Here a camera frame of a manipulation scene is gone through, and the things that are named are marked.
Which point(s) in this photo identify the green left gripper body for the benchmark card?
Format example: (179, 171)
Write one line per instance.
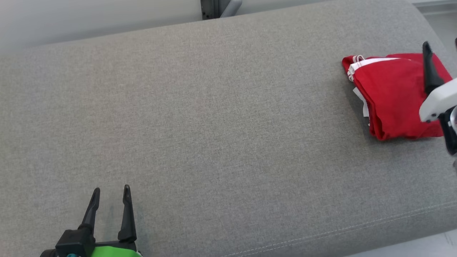
(114, 252)

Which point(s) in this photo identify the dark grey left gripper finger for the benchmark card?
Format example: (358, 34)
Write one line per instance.
(91, 210)
(127, 214)

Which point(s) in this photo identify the grey metal frame with bracket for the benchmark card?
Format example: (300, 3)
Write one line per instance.
(214, 8)

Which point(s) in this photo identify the red shorts with white stripes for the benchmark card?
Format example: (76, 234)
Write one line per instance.
(396, 100)

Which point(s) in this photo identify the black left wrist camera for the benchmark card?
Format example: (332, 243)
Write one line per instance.
(75, 244)

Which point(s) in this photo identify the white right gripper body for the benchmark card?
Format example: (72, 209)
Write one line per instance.
(439, 100)

